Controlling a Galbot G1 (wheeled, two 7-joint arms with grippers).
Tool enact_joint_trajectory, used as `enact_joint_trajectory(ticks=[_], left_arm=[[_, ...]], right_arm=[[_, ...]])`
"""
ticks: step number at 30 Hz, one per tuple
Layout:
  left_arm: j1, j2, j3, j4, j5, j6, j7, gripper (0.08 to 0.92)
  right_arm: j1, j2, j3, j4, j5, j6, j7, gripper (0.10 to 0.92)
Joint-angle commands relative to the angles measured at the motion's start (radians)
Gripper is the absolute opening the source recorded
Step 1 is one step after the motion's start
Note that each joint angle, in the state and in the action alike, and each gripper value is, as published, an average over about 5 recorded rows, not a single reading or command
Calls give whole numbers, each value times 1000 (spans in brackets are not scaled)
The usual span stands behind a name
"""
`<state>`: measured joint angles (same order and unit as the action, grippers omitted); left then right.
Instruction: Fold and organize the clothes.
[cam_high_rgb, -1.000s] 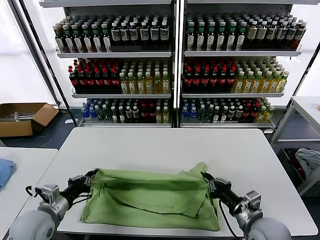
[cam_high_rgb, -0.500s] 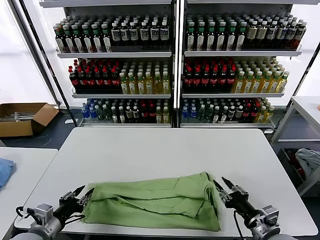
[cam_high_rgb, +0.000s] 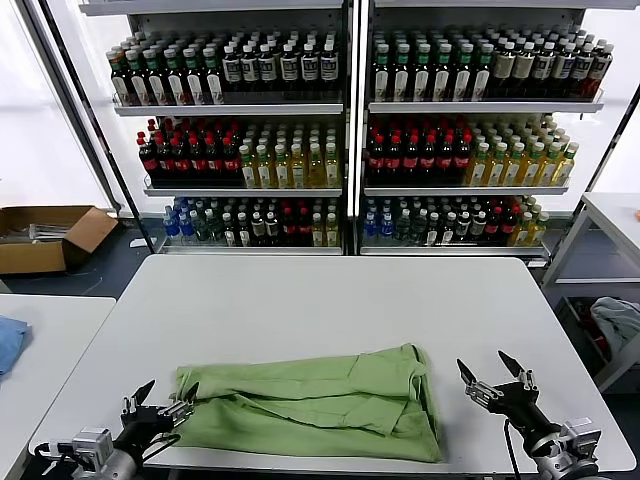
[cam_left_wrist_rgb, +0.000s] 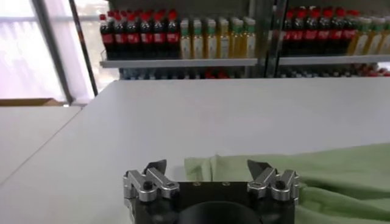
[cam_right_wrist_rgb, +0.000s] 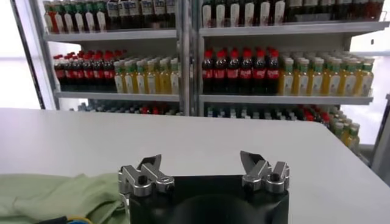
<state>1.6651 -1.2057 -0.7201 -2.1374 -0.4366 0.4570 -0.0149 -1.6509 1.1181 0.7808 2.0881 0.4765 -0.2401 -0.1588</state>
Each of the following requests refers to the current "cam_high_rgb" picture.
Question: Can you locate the red cloth item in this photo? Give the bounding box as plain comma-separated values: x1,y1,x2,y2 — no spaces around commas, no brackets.
574,299,614,361

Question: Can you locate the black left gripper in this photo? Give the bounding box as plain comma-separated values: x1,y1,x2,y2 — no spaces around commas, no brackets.
117,379,200,449

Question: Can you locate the grey metal shelf unit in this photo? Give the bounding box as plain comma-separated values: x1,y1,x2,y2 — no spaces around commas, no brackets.
357,0,606,259
79,0,354,257

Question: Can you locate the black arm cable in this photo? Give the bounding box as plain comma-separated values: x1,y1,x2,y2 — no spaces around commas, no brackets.
137,432,182,464
502,418,521,480

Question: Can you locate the green-cap tea bottle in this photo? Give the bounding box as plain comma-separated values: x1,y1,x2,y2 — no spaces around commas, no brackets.
164,47,187,106
373,43,393,100
125,48,151,106
183,47,206,106
393,43,413,100
434,43,454,100
413,43,433,100
109,47,134,107
144,47,169,106
203,46,225,105
454,42,475,100
474,42,495,100

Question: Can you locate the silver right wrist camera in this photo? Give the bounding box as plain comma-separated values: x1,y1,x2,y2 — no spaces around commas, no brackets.
559,417,601,459

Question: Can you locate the red-cap cola bottle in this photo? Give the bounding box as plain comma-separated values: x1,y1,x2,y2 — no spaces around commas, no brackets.
205,135,224,184
137,131,160,184
297,207,314,247
282,207,299,247
222,135,241,184
486,205,503,245
419,132,439,184
154,134,176,184
188,135,208,184
368,132,387,184
402,132,421,184
501,205,520,245
437,132,456,184
171,135,192,184
385,132,404,184
453,132,474,184

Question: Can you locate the black slanted frame post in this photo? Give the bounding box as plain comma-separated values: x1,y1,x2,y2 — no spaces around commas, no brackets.
547,84,640,274
38,0,157,255

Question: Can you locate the metal parts bundle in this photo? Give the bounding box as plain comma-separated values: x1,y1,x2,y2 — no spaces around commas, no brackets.
0,222,76,245

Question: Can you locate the brown cardboard box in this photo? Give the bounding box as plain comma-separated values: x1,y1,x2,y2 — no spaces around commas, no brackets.
0,204,120,276

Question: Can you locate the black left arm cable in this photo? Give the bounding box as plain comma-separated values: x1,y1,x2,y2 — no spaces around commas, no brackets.
137,432,182,464

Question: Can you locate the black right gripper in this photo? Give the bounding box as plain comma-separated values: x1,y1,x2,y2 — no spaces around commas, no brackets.
456,350,561,444

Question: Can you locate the pale grey crumpled cloth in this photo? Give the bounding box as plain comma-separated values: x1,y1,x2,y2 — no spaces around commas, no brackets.
589,296,640,361

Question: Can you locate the grey slanted frame post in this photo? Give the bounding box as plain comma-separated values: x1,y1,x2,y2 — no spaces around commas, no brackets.
19,0,124,216

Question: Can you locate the dark bottle white-blue label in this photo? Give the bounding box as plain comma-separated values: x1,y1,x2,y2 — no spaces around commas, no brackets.
222,43,242,93
319,41,339,93
572,42,596,100
240,43,260,93
553,42,577,99
279,43,300,93
589,43,616,100
533,41,556,99
258,43,279,93
299,42,320,93

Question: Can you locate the dark bottle beige label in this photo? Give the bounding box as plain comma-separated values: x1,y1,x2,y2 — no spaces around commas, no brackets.
513,41,536,99
493,41,516,99

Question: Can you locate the green polo shirt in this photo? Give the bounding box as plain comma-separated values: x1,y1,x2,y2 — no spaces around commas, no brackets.
172,342,445,464

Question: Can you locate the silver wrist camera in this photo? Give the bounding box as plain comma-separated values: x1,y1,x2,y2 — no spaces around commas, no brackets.
559,417,601,459
48,426,115,469

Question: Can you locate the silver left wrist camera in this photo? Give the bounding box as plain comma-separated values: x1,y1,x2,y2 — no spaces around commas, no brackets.
48,426,115,469

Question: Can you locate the white grey-framed side table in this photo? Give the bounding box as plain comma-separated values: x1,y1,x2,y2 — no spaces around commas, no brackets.
542,191,640,396

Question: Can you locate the blue folded cloth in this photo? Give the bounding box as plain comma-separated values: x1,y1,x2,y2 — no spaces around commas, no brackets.
0,314,34,384

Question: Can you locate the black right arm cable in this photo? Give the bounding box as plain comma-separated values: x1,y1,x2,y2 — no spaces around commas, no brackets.
502,418,521,480

